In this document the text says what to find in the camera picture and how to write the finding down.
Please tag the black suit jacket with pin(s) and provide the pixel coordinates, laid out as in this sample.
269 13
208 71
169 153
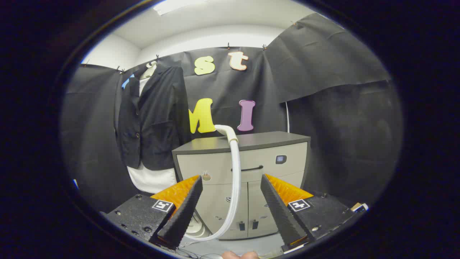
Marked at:
158 118

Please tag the grey beige cabinet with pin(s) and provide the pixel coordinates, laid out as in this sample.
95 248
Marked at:
215 169

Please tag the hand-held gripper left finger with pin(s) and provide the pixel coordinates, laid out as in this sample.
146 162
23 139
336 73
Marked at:
183 212

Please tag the white shirt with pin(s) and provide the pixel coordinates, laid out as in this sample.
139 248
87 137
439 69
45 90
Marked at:
151 180

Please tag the ceiling light panel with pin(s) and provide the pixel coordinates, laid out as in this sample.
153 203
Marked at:
172 5

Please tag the black backdrop cloth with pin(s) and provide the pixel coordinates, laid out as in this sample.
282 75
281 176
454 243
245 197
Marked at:
323 72

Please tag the cream clothes hanger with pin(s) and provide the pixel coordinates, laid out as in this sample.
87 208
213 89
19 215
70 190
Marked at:
150 70

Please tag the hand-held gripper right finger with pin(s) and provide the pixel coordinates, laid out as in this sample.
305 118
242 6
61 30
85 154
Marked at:
280 212

